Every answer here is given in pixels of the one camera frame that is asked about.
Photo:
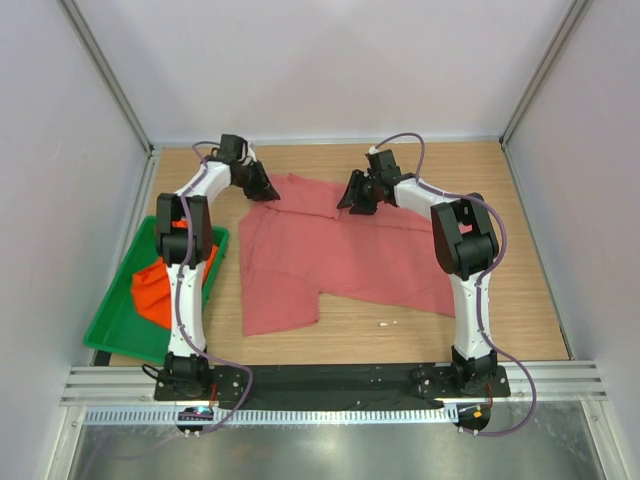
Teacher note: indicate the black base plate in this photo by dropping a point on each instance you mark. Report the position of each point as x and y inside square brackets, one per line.
[364, 387]

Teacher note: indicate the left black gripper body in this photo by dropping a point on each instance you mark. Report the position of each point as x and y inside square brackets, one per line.
[253, 182]

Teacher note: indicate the green plastic tray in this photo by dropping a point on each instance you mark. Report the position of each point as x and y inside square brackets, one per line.
[117, 328]

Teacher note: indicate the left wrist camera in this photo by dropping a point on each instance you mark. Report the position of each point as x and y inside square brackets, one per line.
[234, 148]

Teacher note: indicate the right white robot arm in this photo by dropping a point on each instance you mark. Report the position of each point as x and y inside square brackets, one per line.
[466, 248]

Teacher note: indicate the orange t shirt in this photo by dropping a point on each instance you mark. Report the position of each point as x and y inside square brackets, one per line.
[150, 289]

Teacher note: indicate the pink t shirt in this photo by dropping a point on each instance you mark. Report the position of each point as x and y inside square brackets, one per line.
[300, 246]

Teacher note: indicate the slotted white cable duct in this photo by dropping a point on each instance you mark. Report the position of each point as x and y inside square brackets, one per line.
[200, 416]

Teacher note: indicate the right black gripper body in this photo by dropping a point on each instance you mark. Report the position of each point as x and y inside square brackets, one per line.
[363, 192]

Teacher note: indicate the aluminium rail profile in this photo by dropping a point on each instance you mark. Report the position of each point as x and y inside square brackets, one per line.
[571, 380]

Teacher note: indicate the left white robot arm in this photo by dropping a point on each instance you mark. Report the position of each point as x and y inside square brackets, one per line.
[184, 242]

